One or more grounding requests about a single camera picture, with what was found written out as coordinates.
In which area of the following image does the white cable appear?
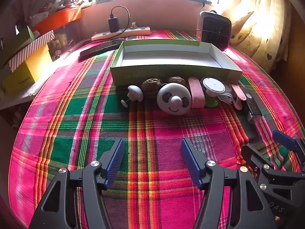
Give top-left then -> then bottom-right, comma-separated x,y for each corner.
218,93 -> 235,105

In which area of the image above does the brown walnut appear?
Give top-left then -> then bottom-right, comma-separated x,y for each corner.
141,78 -> 164,99
166,76 -> 186,87

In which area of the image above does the black charger adapter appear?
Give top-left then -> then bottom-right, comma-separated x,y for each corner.
108,17 -> 119,32

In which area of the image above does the white panda toy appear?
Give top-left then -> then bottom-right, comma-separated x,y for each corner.
157,83 -> 192,115

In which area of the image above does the clear round container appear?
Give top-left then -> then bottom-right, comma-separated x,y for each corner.
220,83 -> 237,101

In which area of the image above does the pink plastic clip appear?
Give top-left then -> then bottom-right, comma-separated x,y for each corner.
231,84 -> 247,110

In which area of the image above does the green paper box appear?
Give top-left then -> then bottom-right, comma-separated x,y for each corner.
0,26 -> 36,68

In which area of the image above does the white mushroom-shaped toy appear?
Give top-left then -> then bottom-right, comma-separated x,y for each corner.
121,85 -> 144,107

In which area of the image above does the orange box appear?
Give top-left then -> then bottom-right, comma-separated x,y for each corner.
31,7 -> 82,35

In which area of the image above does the plaid tablecloth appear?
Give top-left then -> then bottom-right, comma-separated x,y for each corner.
8,30 -> 302,229

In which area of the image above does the black rectangular electronic device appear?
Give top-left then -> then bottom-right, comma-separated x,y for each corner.
245,93 -> 263,124

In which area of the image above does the dark clear storage cabinet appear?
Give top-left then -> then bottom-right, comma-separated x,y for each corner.
54,20 -> 83,53

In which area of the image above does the white shallow cardboard box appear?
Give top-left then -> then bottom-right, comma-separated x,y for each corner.
110,40 -> 243,86

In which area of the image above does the white power strip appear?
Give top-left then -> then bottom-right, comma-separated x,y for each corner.
91,27 -> 151,41

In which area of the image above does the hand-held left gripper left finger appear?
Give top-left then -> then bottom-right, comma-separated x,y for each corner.
29,137 -> 125,229

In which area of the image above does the black charger cable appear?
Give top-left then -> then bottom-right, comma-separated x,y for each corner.
110,5 -> 130,32

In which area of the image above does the yellow box with striped lid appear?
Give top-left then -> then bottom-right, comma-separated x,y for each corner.
9,31 -> 55,72

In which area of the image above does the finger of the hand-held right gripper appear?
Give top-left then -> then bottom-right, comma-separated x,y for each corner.
272,130 -> 305,172
241,144 -> 277,191

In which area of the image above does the pink stapler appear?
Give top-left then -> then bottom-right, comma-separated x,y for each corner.
188,77 -> 206,108

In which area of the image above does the green jar with white lid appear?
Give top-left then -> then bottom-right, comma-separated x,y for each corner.
202,77 -> 226,108

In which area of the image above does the black smartphone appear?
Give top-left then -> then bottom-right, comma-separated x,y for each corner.
79,38 -> 127,59

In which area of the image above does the cream heart-print curtain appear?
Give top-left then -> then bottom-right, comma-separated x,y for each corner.
222,0 -> 292,73

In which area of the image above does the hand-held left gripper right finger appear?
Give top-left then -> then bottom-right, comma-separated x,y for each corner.
181,137 -> 272,229

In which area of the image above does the grey desktop fan heater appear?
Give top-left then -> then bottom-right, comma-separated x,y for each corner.
197,10 -> 232,52

